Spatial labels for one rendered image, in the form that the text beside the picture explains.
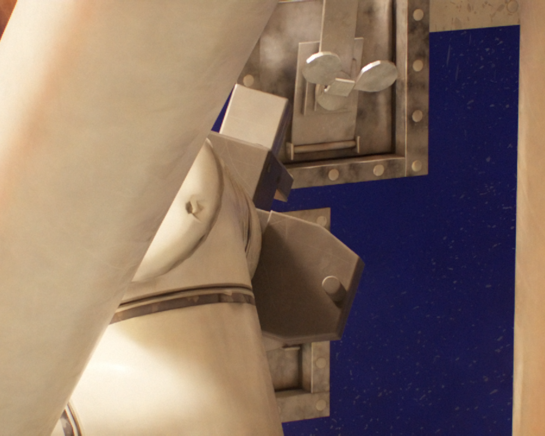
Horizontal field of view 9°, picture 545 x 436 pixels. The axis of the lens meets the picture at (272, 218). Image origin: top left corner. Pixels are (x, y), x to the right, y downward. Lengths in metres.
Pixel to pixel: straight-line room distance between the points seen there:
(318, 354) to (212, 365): 0.49
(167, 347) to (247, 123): 0.28
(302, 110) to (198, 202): 0.47
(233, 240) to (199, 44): 0.38
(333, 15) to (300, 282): 0.32
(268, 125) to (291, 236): 0.11
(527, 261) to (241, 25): 0.13
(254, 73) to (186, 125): 0.73
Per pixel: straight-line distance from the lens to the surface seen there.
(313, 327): 1.78
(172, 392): 1.63
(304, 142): 2.10
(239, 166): 1.84
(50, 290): 1.41
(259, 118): 1.89
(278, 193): 1.96
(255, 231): 1.76
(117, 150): 1.34
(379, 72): 2.08
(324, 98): 2.09
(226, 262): 1.65
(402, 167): 2.12
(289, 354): 2.13
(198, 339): 1.64
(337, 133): 2.11
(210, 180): 1.63
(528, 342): 1.28
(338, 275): 1.78
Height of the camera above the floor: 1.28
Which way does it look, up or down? 12 degrees down
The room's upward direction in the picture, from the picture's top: straight up
